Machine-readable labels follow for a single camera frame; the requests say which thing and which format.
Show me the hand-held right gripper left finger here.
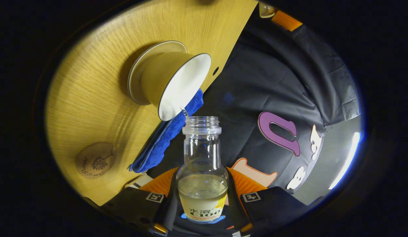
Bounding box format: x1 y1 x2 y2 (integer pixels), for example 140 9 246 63
102 167 180 235

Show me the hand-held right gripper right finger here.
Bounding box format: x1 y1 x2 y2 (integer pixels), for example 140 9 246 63
225 166 308 235

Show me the cream teacup lid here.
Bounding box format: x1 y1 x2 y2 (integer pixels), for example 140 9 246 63
258 2 277 19

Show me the round cork coaster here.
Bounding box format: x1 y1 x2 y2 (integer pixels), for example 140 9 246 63
75 142 117 179

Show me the clear water bottle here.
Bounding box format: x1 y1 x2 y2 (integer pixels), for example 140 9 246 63
176 116 229 224

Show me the cream ceramic teacup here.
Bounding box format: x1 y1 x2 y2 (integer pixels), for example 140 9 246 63
140 52 212 121

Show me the blue folded towel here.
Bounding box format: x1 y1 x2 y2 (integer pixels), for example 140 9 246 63
129 88 204 174

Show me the cream ceramic saucer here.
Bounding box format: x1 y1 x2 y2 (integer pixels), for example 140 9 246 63
128 40 188 106

